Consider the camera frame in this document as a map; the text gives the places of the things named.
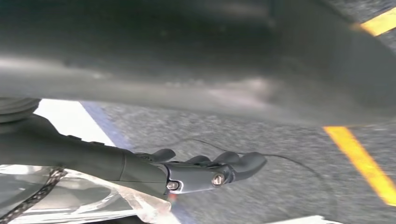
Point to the clear plastic wrapped robot body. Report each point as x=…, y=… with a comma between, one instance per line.
x=86, y=198

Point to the white flat object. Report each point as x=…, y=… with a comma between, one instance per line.
x=306, y=220

